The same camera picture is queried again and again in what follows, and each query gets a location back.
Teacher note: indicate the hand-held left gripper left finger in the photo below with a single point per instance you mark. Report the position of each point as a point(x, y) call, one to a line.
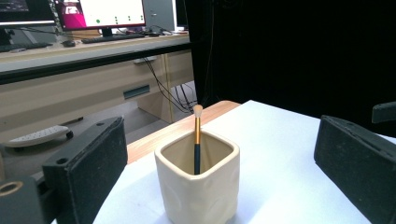
point(87, 165)

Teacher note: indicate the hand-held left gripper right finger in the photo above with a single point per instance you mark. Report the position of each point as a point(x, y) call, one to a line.
point(358, 165)

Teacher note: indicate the cream square ceramic cup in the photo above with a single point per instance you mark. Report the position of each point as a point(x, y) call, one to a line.
point(202, 196)

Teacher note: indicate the dark rounded object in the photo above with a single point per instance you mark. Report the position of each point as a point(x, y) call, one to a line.
point(385, 112)

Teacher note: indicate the beige office desk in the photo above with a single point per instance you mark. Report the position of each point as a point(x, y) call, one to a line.
point(77, 90)

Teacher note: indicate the white power strip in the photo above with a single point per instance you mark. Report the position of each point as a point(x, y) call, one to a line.
point(145, 59)

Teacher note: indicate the black computer mouse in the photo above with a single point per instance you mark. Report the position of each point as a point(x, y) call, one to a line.
point(68, 43)

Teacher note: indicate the black curtain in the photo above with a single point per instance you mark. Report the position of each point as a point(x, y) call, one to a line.
point(295, 56)

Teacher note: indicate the black keyboard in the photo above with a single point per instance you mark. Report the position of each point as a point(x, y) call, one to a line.
point(25, 46)
point(113, 38)

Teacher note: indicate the monitor with pink screen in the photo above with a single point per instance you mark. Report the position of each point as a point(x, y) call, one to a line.
point(112, 12)

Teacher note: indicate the grey computer case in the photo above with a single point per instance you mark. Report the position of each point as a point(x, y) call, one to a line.
point(158, 14)

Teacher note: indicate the dark monitor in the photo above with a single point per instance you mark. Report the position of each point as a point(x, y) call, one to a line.
point(25, 9)

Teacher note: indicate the black monitor seen edge-on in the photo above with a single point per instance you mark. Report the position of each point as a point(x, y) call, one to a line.
point(181, 14)

